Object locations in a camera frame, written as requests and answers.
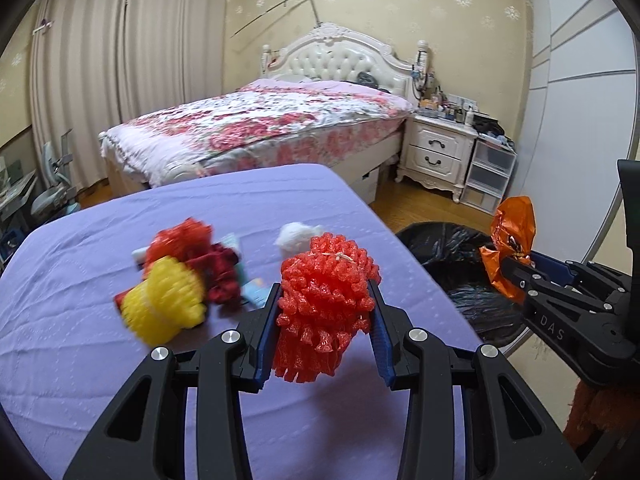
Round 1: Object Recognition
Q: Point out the black trash bin bag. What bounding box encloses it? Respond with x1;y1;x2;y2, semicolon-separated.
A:
396;222;525;348

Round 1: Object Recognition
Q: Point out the white nightstand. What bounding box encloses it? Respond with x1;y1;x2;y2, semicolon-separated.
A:
395;114;478;203

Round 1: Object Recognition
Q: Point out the white tufted headboard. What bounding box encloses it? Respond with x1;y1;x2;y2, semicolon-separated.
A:
260;23;430;103

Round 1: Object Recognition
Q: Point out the yellow foam fruit net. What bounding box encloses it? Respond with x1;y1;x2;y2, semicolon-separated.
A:
120;257;207;347

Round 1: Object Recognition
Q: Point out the bed with floral bedspread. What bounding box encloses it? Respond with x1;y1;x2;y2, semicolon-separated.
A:
99;79;414;188

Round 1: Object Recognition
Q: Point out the white foam net ball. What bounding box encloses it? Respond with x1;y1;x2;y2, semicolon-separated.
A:
274;222;324;259

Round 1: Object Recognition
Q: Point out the red foam fruit net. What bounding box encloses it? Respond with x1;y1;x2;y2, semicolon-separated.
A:
272;233;381;384

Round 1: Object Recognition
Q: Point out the red mesh net ball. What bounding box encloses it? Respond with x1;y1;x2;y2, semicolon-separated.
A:
143;218;214;276

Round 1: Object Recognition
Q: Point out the clear plastic drawer unit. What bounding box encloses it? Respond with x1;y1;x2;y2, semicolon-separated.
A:
461;134;516;214

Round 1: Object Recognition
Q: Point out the purple tablecloth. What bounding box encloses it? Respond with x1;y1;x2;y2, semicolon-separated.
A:
1;165;480;479

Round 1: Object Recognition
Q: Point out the orange foil wrapper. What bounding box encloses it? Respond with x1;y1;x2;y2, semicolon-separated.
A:
480;196;536;304

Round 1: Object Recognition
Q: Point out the desk with clutter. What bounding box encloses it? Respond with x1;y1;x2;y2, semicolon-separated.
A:
1;170;38;270

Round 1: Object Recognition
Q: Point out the beige curtain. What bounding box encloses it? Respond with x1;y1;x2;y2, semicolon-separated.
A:
30;0;227;188

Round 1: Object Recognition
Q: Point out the grey desk chair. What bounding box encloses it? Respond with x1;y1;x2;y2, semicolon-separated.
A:
30;129;80;224

